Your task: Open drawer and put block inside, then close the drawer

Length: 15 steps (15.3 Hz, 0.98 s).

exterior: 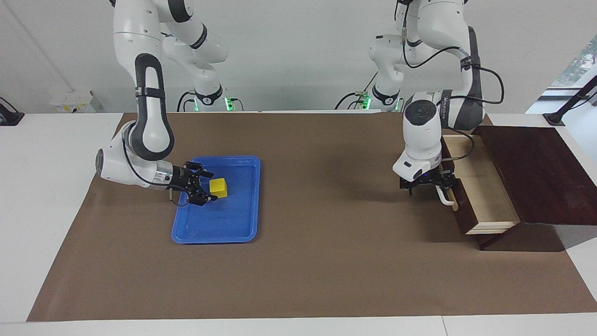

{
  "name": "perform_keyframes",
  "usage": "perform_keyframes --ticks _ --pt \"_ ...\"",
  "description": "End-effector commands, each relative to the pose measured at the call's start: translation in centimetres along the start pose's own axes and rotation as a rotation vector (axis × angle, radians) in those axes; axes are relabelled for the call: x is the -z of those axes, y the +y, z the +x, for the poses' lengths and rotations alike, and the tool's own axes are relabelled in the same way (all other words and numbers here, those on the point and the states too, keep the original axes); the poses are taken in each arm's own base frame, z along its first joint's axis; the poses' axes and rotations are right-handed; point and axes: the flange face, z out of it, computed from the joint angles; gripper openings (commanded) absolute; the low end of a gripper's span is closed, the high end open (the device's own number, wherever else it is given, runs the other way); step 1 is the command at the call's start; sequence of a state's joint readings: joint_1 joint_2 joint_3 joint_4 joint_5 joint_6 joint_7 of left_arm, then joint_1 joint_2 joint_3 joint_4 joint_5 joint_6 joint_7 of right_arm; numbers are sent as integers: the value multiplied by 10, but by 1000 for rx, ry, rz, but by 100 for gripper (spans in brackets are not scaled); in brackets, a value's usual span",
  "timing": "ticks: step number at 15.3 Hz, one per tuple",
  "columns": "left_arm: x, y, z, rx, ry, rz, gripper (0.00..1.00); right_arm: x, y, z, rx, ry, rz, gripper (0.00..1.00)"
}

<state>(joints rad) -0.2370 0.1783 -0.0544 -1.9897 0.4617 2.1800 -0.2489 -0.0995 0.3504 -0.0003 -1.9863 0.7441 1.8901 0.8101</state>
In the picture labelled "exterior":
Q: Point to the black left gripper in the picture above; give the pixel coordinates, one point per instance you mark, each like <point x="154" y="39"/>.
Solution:
<point x="426" y="181"/>

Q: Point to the blue plastic tray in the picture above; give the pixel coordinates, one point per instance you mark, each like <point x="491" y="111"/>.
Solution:
<point x="224" y="224"/>

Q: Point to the window with green foliage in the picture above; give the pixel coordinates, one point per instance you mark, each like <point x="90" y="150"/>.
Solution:
<point x="580" y="60"/>

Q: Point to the white wall electrical box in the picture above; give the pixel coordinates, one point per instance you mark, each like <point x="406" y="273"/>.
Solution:
<point x="74" y="102"/>

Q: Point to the black stand base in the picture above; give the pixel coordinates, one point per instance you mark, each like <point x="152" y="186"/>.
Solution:
<point x="9" y="117"/>

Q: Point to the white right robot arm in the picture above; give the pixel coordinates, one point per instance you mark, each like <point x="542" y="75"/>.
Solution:
<point x="126" y="28"/>

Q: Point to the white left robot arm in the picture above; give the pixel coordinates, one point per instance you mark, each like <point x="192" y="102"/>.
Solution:
<point x="422" y="135"/>

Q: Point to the yellow cube block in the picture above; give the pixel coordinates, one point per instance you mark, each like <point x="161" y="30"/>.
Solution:
<point x="219" y="187"/>

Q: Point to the dark brown wooden cabinet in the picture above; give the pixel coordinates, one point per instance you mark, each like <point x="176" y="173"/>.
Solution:
<point x="545" y="177"/>

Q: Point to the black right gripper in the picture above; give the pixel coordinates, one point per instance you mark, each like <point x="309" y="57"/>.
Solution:
<point x="183" y="179"/>

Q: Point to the brown table mat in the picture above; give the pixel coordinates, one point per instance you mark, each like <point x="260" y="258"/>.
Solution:
<point x="326" y="261"/>

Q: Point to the black angled stand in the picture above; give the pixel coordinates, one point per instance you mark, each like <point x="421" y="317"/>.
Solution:
<point x="554" y="118"/>

